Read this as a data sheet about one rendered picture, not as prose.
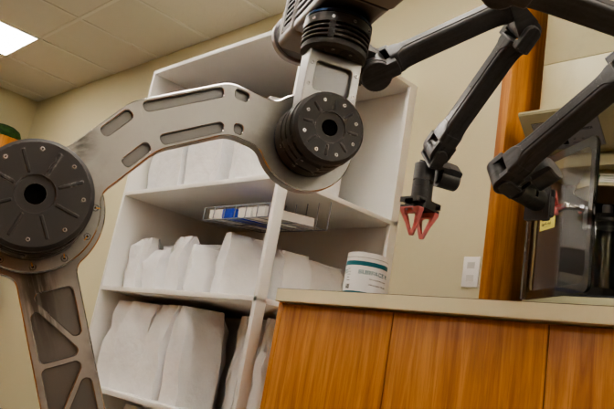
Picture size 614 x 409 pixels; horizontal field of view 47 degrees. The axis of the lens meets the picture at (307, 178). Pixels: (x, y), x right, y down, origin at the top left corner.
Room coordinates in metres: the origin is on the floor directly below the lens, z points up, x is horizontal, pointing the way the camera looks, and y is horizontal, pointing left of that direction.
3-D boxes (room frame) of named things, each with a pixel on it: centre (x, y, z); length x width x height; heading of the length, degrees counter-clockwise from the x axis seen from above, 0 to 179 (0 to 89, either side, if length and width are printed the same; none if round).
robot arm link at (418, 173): (1.84, -0.32, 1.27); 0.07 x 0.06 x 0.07; 109
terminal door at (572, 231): (1.78, -0.67, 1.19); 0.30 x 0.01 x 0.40; 10
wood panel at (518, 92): (2.10, -0.72, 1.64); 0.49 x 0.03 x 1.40; 132
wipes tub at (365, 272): (2.24, -0.24, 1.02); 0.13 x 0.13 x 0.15
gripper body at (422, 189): (1.83, -0.31, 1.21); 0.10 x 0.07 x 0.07; 132
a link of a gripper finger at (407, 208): (1.83, -0.31, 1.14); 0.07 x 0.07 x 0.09; 42
